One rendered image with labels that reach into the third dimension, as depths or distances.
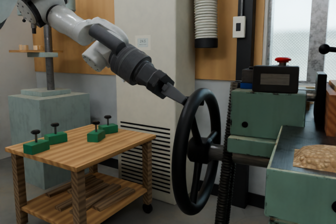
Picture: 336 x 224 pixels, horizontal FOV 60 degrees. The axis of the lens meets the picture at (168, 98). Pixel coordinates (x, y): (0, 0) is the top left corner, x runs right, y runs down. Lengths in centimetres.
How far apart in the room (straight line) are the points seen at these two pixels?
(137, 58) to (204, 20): 124
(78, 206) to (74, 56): 176
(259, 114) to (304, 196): 25
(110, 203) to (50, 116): 94
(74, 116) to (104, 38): 185
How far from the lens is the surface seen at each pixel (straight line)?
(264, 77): 57
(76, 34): 85
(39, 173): 255
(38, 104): 236
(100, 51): 77
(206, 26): 192
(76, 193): 150
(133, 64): 72
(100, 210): 175
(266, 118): 58
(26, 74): 343
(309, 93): 63
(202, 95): 63
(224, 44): 205
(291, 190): 37
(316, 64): 196
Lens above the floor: 103
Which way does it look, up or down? 8 degrees down
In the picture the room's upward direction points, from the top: straight up
